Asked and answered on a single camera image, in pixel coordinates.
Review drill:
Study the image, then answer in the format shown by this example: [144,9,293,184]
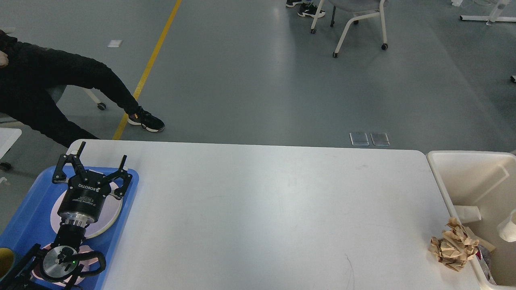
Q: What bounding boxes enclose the right floor socket cover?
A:
[370,132,390,146]

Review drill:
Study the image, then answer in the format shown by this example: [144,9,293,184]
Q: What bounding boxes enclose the black sneaker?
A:
[128,106,165,133]

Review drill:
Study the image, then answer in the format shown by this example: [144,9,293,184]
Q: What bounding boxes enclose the brown paper bag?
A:
[476,237,496,252]

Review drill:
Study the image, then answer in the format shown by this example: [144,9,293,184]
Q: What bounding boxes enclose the foil tray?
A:
[483,248,497,285]

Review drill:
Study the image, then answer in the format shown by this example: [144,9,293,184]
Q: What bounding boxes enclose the light green plate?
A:
[97,205,123,239]

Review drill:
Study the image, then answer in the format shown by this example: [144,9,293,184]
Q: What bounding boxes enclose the white paper cup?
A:
[496,209,516,242]
[454,205,482,224]

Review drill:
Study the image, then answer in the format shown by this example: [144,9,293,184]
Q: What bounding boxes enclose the floor socket cover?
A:
[350,132,369,146]
[370,132,390,146]

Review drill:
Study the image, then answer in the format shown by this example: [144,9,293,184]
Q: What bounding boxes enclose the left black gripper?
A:
[51,141,133,224]

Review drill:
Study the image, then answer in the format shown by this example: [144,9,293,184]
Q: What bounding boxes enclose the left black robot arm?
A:
[1,142,138,290]

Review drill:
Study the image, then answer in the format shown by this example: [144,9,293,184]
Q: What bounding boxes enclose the left floor socket cover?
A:
[350,132,369,146]

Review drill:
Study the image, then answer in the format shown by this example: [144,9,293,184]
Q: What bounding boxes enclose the white plastic bin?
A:
[427,151,516,290]

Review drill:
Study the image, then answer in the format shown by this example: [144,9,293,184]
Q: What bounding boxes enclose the black sneakers at top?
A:
[285,0,326,18]

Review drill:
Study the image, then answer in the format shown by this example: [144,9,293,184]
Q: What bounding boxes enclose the white stand base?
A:
[459,0,516,25]

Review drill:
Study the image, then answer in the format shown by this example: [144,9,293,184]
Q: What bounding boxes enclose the seated person in black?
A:
[0,31,140,147]

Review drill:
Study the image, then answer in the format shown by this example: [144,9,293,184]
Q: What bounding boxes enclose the white side table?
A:
[0,127,22,158]

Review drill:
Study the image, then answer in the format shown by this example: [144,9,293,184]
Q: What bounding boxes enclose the brown paper scrap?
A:
[428,217,479,272]

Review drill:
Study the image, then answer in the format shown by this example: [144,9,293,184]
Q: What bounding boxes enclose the blue plastic tray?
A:
[0,166,139,290]

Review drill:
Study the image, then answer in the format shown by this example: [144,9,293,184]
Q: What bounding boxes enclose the white frame office chair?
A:
[329,0,388,58]

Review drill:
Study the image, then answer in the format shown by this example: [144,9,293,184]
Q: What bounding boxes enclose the crushed red can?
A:
[476,245,489,276]

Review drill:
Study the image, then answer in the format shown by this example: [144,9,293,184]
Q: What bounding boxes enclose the dark teal cup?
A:
[0,247,15,279]

